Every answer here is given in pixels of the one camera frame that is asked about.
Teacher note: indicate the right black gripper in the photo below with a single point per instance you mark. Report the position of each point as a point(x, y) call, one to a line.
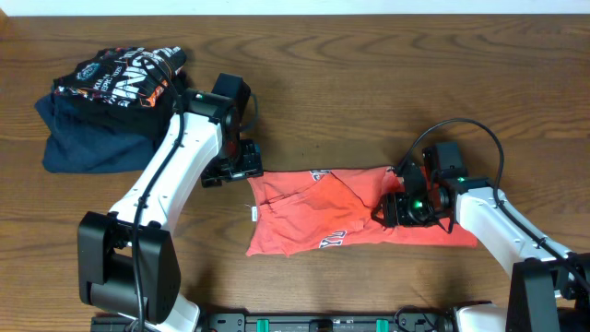
point(395, 212)

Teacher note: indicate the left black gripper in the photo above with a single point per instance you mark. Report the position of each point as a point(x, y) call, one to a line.
point(237, 171)

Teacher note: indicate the red orange t-shirt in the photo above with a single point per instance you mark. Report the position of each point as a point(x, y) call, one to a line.
point(301, 211)

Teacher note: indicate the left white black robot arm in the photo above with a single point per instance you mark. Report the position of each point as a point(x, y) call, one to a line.
point(126, 258)

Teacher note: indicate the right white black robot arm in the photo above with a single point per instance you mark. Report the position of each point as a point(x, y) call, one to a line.
point(549, 283)

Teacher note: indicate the folded black printed shirt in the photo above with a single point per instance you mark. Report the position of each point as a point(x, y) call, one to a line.
point(127, 77)

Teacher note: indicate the folded navy blue shirt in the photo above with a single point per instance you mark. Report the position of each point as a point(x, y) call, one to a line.
point(77, 147)

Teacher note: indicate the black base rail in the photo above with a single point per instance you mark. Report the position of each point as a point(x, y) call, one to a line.
point(295, 323)

